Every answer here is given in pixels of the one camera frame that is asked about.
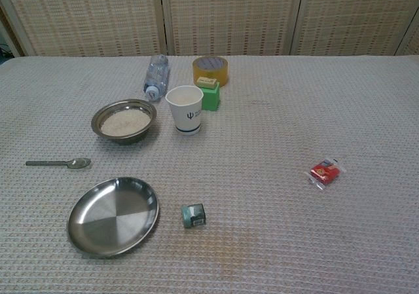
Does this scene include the metal spoon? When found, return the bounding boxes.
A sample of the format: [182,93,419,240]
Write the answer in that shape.
[25,157,92,170]

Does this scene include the white paper cup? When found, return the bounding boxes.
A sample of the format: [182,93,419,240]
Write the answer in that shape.
[164,85,204,136]

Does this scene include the metal bowl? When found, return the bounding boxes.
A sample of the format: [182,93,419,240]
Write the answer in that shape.
[90,99,158,145]

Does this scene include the green cube block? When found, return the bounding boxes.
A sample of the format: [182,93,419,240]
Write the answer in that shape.
[200,81,221,112]

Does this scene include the small yellow eraser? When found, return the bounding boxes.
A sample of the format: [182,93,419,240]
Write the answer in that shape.
[196,76,217,88]

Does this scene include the tan packing tape roll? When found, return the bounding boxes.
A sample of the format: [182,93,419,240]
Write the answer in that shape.
[192,56,229,88]

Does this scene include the small teal box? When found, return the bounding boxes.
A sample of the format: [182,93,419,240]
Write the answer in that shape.
[181,203,208,229]

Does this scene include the clear plastic water bottle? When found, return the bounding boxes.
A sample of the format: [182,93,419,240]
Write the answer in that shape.
[142,54,172,102]

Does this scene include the white woven tablecloth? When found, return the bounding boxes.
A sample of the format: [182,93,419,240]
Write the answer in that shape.
[0,54,419,294]

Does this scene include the red snack packet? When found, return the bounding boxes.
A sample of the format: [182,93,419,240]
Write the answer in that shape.
[304,155,346,191]

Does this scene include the stainless steel plate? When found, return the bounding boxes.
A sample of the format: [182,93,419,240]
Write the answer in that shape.
[66,176,160,259]

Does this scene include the woven bamboo folding screen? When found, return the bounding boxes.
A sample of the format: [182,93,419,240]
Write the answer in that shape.
[0,0,419,58]

